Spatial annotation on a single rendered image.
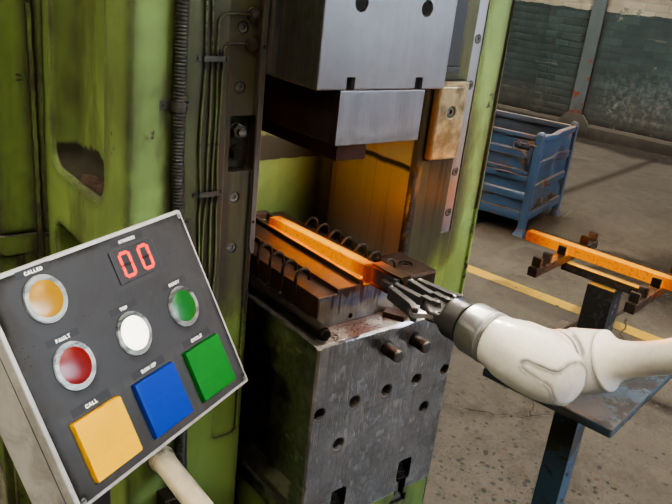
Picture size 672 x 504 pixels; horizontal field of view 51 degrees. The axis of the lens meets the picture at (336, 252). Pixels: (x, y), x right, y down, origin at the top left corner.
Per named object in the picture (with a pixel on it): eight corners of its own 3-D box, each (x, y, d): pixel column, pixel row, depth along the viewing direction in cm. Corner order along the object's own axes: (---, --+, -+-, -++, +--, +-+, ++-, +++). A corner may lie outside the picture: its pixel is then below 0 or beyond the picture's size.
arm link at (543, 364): (463, 368, 113) (508, 371, 122) (543, 419, 102) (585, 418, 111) (489, 306, 111) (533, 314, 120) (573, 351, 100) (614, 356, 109)
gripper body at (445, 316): (447, 350, 118) (410, 326, 125) (481, 339, 124) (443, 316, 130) (455, 310, 116) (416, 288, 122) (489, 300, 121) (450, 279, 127)
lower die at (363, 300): (392, 308, 146) (398, 271, 143) (315, 329, 134) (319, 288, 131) (280, 240, 176) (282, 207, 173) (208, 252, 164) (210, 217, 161)
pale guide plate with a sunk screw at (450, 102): (457, 158, 161) (470, 82, 154) (429, 161, 155) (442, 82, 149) (450, 155, 162) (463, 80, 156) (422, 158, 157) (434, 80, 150)
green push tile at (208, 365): (237, 379, 104) (218, 332, 103) (206, 402, 98) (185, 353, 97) (228, 380, 105) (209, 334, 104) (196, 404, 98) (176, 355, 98)
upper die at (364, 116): (417, 140, 133) (425, 89, 130) (334, 146, 121) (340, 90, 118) (291, 97, 163) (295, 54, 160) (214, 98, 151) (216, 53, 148)
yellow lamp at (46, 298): (71, 316, 83) (70, 283, 81) (30, 325, 80) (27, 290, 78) (62, 306, 85) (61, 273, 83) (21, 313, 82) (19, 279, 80)
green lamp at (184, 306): (203, 320, 101) (204, 293, 99) (173, 327, 98) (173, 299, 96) (193, 311, 103) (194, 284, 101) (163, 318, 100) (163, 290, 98)
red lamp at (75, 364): (100, 382, 84) (99, 350, 82) (60, 393, 81) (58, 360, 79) (90, 370, 86) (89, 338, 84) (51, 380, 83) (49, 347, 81)
